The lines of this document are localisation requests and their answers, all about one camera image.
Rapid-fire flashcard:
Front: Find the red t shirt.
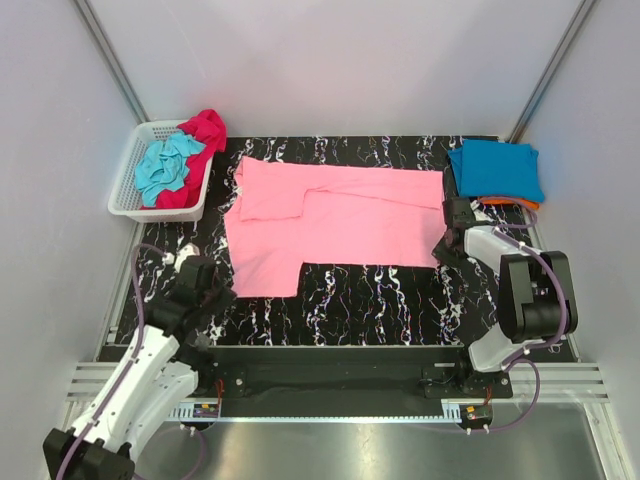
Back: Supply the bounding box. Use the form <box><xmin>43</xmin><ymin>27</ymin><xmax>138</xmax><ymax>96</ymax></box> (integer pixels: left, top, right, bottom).
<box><xmin>142</xmin><ymin>109</ymin><xmax>227</xmax><ymax>209</ymax></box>

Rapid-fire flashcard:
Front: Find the light blue t shirt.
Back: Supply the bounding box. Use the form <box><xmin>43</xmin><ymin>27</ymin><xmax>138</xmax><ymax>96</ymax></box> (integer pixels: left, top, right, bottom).
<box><xmin>135</xmin><ymin>131</ymin><xmax>205</xmax><ymax>208</ymax></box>

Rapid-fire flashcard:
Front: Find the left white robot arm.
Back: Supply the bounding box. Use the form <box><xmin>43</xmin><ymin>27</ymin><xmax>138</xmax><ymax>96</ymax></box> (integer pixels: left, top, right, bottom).
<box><xmin>43</xmin><ymin>255</ymin><xmax>235</xmax><ymax>479</ymax></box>

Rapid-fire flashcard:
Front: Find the white slotted cable duct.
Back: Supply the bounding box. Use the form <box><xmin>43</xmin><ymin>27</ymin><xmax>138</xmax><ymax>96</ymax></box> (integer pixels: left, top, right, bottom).
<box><xmin>166</xmin><ymin>401</ymin><xmax>462</xmax><ymax>424</ymax></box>

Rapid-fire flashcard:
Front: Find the pink t shirt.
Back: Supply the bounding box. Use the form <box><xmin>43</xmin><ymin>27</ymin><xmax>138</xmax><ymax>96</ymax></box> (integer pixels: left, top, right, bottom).
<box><xmin>224</xmin><ymin>156</ymin><xmax>445</xmax><ymax>298</ymax></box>

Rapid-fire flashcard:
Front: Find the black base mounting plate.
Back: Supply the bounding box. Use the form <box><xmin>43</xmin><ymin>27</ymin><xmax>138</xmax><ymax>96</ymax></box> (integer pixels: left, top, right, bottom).
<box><xmin>212</xmin><ymin>363</ymin><xmax>513</xmax><ymax>400</ymax></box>

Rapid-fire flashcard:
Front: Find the folded teal t shirt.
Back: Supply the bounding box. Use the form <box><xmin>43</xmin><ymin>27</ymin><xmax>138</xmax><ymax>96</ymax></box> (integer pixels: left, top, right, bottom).
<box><xmin>447</xmin><ymin>139</ymin><xmax>545</xmax><ymax>203</ymax></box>

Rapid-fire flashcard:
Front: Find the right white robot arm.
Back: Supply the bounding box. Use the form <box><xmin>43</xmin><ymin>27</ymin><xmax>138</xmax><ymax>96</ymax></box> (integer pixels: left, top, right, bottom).
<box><xmin>427</xmin><ymin>197</ymin><xmax>578</xmax><ymax>395</ymax></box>

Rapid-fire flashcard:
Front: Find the aluminium frame rail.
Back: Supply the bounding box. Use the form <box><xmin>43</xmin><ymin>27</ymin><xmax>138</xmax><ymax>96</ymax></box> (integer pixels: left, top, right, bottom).
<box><xmin>66</xmin><ymin>362</ymin><xmax>609</xmax><ymax>403</ymax></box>

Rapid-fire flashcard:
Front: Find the folded orange t shirt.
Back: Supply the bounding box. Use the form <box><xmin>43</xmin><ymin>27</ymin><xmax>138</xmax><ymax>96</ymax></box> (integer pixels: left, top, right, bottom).
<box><xmin>477</xmin><ymin>196</ymin><xmax>540</xmax><ymax>211</ymax></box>

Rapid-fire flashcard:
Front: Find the white plastic basket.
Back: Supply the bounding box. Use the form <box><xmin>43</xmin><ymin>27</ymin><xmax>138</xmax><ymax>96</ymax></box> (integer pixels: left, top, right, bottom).
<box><xmin>108</xmin><ymin>120</ymin><xmax>213</xmax><ymax>223</ymax></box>

